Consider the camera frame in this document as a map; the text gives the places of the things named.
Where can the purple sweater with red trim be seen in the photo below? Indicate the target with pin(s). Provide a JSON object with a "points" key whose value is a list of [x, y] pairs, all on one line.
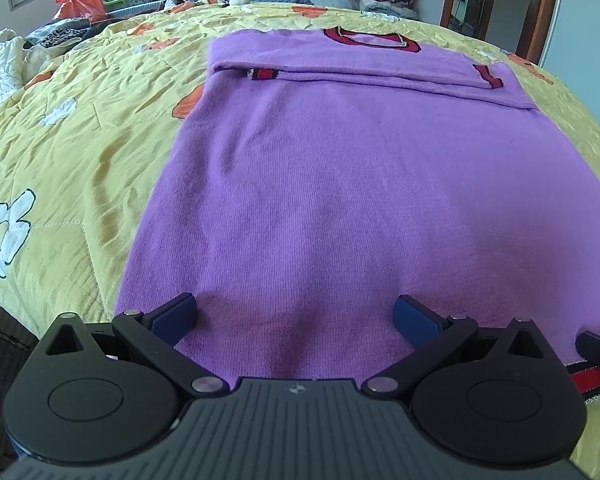
{"points": [[360, 185]]}

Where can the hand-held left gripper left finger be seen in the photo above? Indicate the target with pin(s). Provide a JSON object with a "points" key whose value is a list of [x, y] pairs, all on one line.
{"points": [[175, 316]]}

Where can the yellow printed blanket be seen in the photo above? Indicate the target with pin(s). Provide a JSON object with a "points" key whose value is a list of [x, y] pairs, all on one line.
{"points": [[80, 160]]}

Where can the black white patterned cloth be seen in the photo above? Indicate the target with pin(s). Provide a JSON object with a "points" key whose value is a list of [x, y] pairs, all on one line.
{"points": [[60, 35]]}

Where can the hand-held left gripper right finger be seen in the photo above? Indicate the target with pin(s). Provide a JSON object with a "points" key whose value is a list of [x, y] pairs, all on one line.
{"points": [[416, 318]]}

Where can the white quilted cloth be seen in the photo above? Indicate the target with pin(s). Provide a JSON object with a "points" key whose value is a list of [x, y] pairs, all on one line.
{"points": [[5, 65]]}

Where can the wooden door frame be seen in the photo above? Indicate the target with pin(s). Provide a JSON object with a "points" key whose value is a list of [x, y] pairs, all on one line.
{"points": [[540, 10]]}

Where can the orange plastic bag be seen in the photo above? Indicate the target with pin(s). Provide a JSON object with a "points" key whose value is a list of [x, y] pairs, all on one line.
{"points": [[82, 6]]}

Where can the white sliding wardrobe door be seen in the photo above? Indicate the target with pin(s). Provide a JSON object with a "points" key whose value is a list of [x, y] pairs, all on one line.
{"points": [[590, 35]]}

